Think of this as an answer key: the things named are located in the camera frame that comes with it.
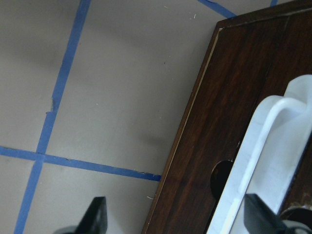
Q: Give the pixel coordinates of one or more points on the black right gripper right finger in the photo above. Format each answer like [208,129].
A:
[260,219]

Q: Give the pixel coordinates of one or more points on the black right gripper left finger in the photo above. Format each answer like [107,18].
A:
[94,220]

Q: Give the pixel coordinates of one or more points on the drawer with white handle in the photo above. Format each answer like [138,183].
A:
[268,156]

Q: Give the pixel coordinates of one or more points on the dark wooden drawer box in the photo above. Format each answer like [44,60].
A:
[249,58]

